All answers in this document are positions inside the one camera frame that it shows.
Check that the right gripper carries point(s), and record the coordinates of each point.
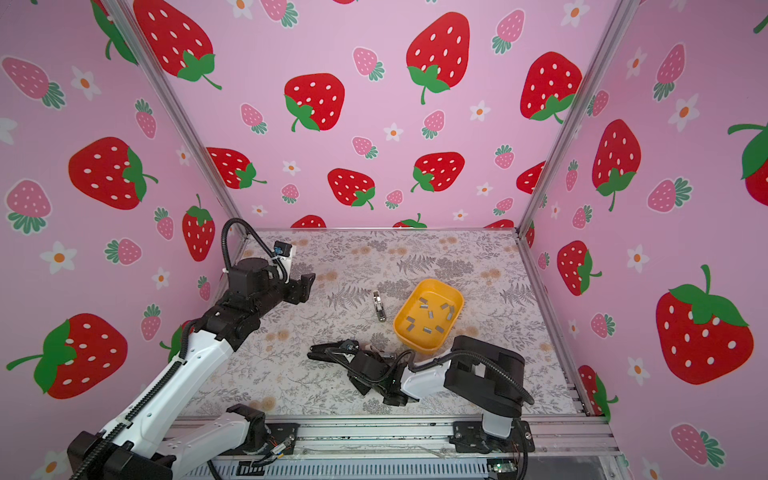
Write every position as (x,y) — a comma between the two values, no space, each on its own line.
(375,358)

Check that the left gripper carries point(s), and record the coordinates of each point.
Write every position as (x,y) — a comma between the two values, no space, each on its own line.
(299,291)

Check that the beige mini stapler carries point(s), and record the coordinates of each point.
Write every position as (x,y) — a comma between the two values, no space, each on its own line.
(379,307)

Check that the yellow plastic tray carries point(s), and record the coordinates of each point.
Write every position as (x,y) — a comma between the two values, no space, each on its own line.
(428,315)

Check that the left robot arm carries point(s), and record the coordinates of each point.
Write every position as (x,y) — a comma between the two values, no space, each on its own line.
(134,444)

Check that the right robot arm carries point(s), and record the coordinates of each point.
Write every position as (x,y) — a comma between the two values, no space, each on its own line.
(488,376)

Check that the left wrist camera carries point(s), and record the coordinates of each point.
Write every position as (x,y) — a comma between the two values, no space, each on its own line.
(284,253)

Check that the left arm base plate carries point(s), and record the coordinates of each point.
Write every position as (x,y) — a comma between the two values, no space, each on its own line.
(271,436)

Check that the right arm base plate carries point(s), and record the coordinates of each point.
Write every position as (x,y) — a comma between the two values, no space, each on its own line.
(469,437)

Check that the aluminium front rail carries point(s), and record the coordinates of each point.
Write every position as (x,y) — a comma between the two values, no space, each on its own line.
(427,447)

